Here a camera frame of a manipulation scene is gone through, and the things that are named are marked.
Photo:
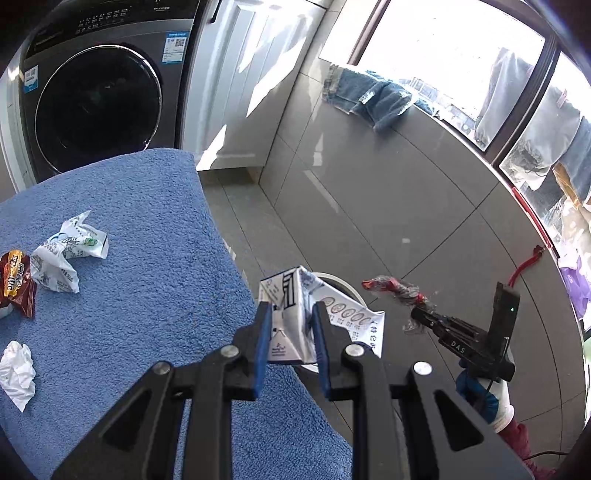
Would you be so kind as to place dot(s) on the purple plastic bag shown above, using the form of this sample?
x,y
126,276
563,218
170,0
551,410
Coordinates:
x,y
577,286

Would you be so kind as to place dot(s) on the round white waste bin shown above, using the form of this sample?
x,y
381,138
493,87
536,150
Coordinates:
x,y
353,290

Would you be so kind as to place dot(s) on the white green pouch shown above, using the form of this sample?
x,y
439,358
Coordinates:
x,y
60,263

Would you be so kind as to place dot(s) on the clear red-ended plastic wrapper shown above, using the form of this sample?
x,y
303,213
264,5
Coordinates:
x,y
392,286

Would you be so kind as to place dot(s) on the dark grey washing machine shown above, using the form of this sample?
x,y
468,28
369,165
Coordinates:
x,y
97,106

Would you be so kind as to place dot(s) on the brown cartoon snack wrapper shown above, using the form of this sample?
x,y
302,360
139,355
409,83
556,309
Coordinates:
x,y
16,281

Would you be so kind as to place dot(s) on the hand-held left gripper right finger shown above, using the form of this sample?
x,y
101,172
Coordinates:
x,y
321,350

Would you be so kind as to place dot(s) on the person's right forearm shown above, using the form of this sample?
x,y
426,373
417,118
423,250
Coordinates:
x,y
521,447

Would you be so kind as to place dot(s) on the person's right hand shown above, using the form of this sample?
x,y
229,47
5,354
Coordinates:
x,y
485,397

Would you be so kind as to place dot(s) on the white tissue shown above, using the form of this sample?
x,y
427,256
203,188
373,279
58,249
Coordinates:
x,y
16,374

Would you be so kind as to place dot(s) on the grey hanging garment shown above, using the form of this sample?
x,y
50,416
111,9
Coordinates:
x,y
545,134
503,97

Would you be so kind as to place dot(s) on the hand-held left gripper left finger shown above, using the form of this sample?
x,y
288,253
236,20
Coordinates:
x,y
261,341

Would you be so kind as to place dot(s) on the dark window frame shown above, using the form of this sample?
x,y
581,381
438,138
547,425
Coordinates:
x,y
526,120

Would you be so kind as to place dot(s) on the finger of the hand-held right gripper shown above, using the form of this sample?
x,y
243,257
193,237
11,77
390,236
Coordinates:
x,y
427,316

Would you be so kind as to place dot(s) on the blue terry table towel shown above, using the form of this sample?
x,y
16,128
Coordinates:
x,y
138,277

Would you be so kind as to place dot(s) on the white blue carton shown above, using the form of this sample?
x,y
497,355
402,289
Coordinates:
x,y
288,323

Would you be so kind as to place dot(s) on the blue windowsill towel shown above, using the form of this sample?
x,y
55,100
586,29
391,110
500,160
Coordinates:
x,y
374,99

